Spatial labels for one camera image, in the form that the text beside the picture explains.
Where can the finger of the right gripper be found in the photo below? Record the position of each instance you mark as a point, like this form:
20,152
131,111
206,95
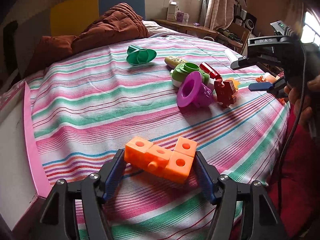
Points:
245,62
276,88

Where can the yellow patterned oval case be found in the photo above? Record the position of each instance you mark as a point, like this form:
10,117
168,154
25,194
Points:
173,61

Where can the rust brown quilt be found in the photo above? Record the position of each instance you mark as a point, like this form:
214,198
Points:
120,23

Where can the grey yellow blue headboard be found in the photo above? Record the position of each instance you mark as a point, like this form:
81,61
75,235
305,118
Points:
70,17

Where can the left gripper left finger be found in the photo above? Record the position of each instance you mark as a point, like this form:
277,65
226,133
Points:
57,218

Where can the brown massage comb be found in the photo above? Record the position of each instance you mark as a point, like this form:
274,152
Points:
267,77

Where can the wooden bedside shelf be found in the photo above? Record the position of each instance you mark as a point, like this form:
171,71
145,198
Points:
184,27

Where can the orange plastic scoop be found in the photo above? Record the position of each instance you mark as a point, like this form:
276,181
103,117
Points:
236,83

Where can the purple plastic funnel toy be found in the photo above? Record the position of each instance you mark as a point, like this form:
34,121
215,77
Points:
193,91

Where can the red lipstick tube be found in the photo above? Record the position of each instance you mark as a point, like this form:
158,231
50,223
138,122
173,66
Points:
213,74

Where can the orange linked cubes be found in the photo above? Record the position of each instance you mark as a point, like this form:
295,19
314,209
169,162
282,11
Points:
172,165

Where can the red building block piece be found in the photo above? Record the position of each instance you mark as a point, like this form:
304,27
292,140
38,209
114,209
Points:
225,92

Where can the purple small box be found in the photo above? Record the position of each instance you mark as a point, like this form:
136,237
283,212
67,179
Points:
182,17

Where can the teal green plastic stamp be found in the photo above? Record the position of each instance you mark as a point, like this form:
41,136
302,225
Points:
137,55

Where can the white small box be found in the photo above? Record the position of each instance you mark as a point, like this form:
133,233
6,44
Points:
172,11

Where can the pink curtain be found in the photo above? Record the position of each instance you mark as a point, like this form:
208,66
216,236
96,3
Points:
216,14

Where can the lime green plug adapter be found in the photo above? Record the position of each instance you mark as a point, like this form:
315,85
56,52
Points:
182,70

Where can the pink white tray box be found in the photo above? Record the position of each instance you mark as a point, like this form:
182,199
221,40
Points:
24,184

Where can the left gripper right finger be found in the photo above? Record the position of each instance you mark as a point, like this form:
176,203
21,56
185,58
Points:
259,216

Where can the striped bed sheet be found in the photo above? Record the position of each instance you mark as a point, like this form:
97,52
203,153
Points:
86,107

